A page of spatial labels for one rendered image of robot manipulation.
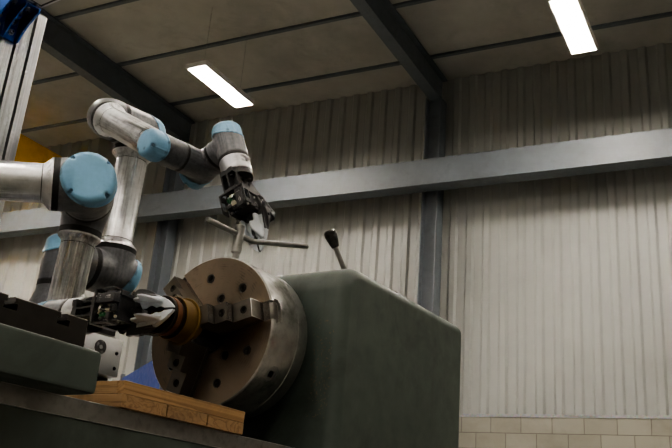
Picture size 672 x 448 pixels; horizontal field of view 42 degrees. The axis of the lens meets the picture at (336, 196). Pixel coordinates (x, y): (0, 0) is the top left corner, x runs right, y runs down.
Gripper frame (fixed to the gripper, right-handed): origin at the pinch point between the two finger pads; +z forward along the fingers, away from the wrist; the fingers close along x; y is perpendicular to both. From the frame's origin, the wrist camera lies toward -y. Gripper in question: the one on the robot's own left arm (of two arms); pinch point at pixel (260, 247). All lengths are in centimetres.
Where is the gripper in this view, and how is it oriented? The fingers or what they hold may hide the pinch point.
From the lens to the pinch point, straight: 204.5
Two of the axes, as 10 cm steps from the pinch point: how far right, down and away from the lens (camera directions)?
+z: 2.6, 8.0, -5.4
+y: -5.3, -3.5, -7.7
